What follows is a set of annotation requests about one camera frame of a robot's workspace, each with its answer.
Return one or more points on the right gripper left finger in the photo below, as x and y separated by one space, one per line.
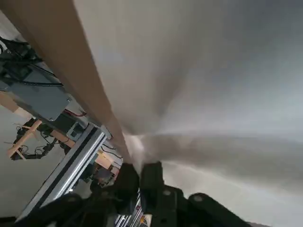
94 208

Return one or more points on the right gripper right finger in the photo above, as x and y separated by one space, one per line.
180 210

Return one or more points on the cream tablecloth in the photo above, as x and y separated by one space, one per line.
189 59

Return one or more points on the black electronics box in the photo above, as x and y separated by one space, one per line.
68 123

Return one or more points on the grey power supply box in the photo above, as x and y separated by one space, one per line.
35 99

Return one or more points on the wooden board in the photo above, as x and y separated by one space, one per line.
9 104

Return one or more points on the aluminium frame profile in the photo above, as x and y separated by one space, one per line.
71 165

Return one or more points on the wooden stick frame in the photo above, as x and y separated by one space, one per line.
28 133

